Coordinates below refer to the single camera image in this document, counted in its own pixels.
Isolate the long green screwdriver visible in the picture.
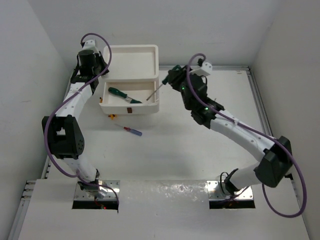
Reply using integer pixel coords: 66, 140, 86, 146
108, 87, 130, 100

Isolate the small blue red screwdriver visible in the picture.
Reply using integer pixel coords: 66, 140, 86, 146
115, 123, 143, 137

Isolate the white drawer container box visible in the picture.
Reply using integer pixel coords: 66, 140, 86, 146
101, 44, 159, 82

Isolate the stubby green screwdriver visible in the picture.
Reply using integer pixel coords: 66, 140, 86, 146
125, 97, 142, 104

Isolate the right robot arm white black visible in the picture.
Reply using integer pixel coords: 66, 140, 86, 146
167, 65, 293, 196

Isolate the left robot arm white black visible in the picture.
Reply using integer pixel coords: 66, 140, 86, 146
42, 47, 108, 188

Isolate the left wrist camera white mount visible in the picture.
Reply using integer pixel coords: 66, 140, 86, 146
82, 39, 98, 53

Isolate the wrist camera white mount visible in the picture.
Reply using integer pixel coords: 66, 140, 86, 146
197, 61, 213, 77
82, 39, 98, 53

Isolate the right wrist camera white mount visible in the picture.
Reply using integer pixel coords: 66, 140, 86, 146
197, 61, 213, 77

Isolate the aluminium frame rail right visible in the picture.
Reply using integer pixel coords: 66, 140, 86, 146
246, 66, 293, 180

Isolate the aluminium frame rail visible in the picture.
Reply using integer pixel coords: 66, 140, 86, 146
246, 66, 293, 180
7, 158, 51, 240

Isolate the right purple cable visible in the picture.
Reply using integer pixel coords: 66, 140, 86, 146
186, 52, 308, 218

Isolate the purple cable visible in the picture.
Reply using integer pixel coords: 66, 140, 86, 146
186, 52, 308, 218
43, 32, 120, 206

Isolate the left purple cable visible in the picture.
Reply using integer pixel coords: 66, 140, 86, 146
43, 32, 120, 206

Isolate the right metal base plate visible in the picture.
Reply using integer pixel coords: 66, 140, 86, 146
206, 180, 254, 201

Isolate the metal base plate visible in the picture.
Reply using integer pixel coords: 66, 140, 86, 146
73, 180, 120, 201
206, 180, 254, 201

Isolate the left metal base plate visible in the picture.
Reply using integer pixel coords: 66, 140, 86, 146
73, 180, 120, 201

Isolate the aluminium frame rail left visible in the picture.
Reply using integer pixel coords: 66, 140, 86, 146
7, 158, 51, 240

